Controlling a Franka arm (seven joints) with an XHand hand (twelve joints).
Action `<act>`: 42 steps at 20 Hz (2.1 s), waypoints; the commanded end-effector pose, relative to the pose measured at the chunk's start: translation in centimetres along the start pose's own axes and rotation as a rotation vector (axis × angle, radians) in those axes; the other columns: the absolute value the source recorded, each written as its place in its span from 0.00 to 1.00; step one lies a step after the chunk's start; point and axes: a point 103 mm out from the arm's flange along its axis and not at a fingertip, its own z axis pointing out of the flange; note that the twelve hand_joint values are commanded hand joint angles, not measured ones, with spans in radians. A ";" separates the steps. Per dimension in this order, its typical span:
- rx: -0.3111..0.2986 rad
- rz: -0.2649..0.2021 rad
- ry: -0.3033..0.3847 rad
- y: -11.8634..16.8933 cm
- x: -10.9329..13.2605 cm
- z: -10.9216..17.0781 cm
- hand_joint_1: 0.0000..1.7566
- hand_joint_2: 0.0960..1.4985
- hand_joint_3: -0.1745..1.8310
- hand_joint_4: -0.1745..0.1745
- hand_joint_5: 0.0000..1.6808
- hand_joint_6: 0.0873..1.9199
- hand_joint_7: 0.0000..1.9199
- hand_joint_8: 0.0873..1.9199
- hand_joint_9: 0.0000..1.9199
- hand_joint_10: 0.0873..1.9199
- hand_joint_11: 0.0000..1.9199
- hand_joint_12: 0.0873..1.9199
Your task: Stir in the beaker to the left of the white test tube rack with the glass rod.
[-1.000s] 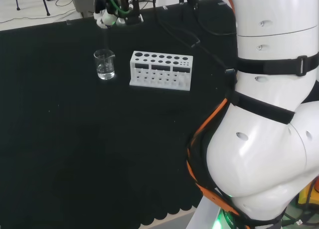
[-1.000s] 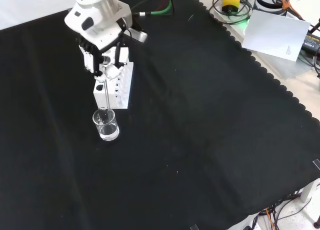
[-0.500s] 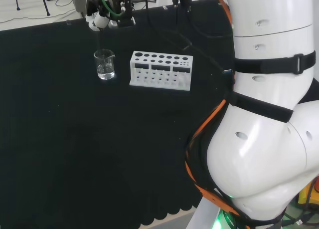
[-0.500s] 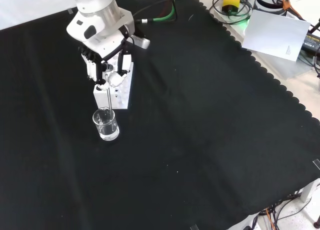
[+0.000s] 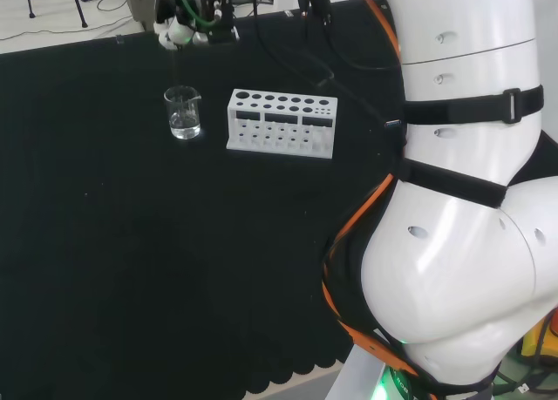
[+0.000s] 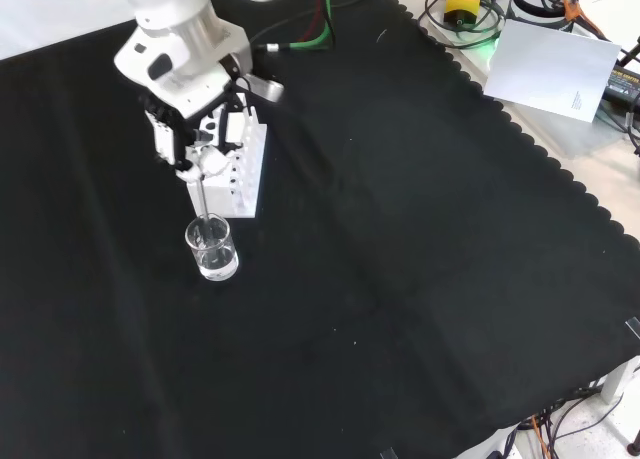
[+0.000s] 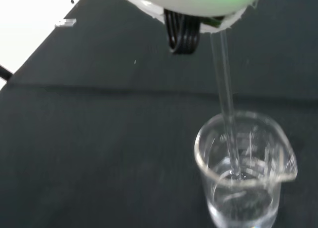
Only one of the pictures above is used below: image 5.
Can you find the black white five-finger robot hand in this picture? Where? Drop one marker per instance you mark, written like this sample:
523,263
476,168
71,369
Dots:
183,31

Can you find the clear glass rod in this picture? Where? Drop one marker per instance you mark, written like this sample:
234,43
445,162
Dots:
175,69

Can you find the small clear glass beaker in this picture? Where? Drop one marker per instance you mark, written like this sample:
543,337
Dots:
183,121

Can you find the white test tube rack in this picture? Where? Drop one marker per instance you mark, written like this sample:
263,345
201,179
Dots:
283,149

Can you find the grey equipment box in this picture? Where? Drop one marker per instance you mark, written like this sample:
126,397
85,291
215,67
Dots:
141,3

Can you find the black bench cloth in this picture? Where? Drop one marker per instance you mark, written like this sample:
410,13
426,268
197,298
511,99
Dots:
131,243

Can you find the pale base board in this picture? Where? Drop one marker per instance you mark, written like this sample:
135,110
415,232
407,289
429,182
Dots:
353,374

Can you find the yellow stop button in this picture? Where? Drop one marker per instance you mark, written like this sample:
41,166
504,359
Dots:
534,339

